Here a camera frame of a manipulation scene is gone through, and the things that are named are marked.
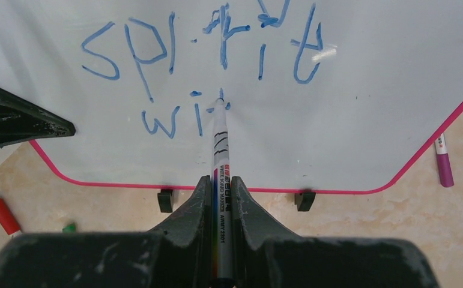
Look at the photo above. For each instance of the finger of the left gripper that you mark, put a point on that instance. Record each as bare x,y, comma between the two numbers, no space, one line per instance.
19,117
10,139

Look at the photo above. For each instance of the green marker pen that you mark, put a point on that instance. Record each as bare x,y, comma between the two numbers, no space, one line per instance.
70,228

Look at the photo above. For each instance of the pink framed whiteboard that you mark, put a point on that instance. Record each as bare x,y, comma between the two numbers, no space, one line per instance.
338,96

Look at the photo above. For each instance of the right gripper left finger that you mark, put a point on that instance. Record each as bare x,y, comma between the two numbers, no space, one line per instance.
182,249

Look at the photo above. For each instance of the red marker pen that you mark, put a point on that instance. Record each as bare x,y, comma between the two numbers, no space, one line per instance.
8,220

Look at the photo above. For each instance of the purple marker pen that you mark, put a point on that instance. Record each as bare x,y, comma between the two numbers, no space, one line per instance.
443,162

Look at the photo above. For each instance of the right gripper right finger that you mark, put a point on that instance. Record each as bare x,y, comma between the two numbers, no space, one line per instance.
255,233

